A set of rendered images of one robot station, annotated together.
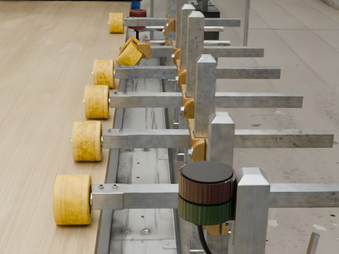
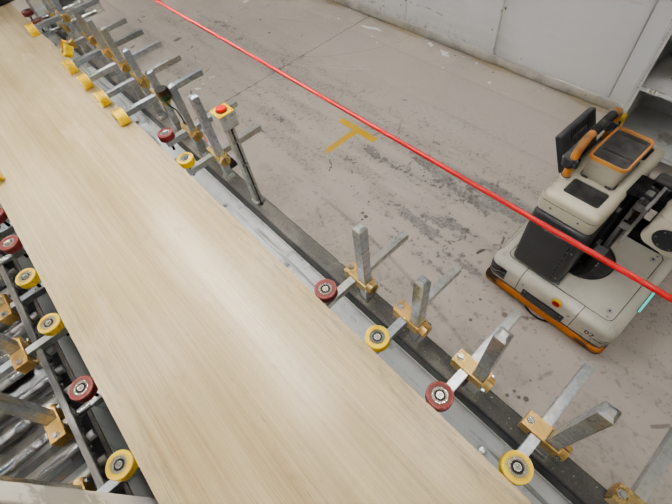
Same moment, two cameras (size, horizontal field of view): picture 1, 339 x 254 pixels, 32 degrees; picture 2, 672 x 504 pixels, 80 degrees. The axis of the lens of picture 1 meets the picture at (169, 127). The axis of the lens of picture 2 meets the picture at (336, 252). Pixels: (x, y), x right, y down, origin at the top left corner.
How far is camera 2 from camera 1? 1.50 m
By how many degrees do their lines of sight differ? 41
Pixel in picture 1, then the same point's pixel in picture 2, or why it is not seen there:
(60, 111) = (71, 93)
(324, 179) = (186, 62)
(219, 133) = (151, 76)
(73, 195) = (121, 115)
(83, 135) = (100, 97)
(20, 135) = (70, 109)
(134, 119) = not seen: hidden behind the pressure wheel
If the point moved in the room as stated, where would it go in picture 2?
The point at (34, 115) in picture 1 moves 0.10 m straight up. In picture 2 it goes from (63, 100) to (50, 84)
